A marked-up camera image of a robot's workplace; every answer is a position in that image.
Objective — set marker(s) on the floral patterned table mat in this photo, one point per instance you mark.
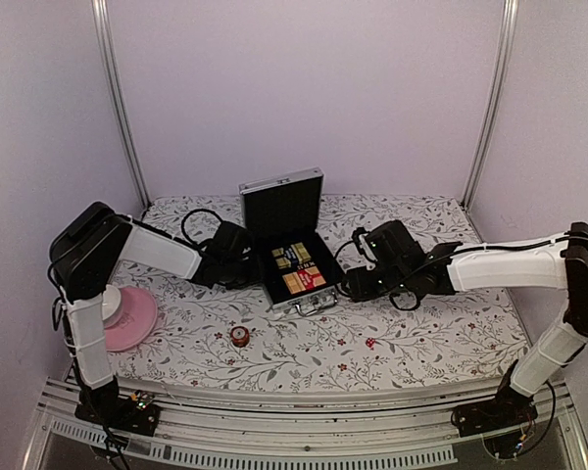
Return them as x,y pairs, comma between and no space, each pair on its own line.
448,339

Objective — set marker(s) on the red black poker chip stack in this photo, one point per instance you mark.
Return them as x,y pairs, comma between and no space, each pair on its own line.
240,336

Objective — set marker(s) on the aluminium poker case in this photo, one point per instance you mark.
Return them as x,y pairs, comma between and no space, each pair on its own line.
284,210

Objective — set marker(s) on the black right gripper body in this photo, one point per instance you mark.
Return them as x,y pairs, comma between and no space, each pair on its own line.
394,279

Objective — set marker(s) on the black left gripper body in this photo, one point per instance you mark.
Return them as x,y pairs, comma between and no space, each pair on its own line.
238,277

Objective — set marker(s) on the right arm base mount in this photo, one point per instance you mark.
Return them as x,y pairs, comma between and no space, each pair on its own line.
506,409

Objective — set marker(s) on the aluminium frame post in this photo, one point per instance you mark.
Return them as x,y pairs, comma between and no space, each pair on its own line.
104,34
504,51

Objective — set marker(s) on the pink plate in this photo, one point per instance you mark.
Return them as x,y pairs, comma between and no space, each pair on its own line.
134,321

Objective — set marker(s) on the red Texas Hold'em card deck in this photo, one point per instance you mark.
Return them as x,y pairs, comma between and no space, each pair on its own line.
303,280

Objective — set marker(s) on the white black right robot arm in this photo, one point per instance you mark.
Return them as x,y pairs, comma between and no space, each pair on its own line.
553,268

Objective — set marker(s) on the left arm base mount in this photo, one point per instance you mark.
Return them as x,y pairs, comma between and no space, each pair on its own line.
137,413

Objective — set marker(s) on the white bowl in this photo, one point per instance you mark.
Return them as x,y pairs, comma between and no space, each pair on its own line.
112,306

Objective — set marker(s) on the blue Texas Hold'em card deck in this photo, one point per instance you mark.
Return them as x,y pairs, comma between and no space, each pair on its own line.
291,256

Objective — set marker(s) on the aluminium front rail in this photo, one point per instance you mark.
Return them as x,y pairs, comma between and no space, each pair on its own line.
392,429

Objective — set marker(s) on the left aluminium frame post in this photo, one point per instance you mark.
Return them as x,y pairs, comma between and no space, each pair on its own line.
104,34

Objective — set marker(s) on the right aluminium frame post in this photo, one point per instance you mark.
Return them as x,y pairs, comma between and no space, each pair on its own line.
504,51

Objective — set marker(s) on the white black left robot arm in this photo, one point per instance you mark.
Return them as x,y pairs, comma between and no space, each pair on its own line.
85,255

